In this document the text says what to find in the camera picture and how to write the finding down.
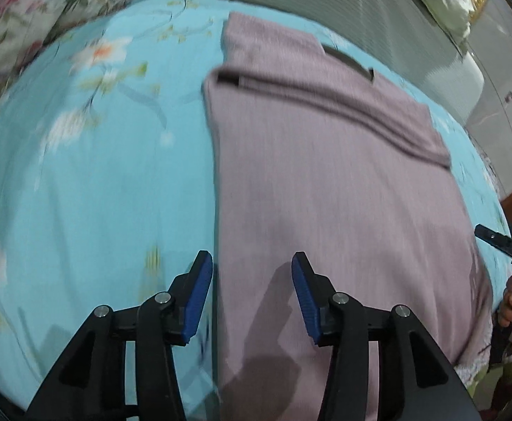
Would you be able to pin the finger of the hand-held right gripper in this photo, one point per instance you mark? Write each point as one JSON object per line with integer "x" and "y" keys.
{"x": 508, "y": 243}

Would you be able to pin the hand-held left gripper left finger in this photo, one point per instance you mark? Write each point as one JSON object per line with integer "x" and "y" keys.
{"x": 195, "y": 291}

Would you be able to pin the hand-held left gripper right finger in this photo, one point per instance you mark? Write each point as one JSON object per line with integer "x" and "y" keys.
{"x": 305, "y": 291}

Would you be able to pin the pink knitted garment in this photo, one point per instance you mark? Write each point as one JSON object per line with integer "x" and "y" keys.
{"x": 326, "y": 193}

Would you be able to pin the blue floral bed sheet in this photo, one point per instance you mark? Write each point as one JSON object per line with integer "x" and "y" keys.
{"x": 93, "y": 184}

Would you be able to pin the green striped bolster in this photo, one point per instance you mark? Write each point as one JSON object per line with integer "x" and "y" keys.
{"x": 361, "y": 17}

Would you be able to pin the floral ruffled pillow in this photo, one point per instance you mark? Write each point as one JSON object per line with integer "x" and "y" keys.
{"x": 27, "y": 22}

